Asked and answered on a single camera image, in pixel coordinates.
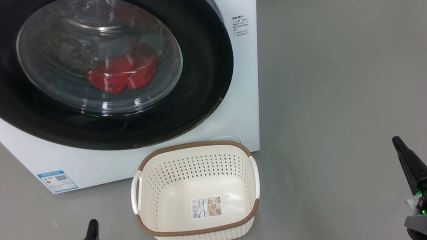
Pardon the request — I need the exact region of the white front-load washing machine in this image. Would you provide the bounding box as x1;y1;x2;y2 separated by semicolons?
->
0;0;285;202

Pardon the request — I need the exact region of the cream perforated laundry basket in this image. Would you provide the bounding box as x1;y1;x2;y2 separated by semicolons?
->
124;134;268;240

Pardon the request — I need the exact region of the red cloth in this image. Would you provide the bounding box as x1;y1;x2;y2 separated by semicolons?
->
82;40;163;98

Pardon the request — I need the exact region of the blue energy label sticker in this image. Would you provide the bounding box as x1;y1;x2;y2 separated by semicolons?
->
37;168;79;196

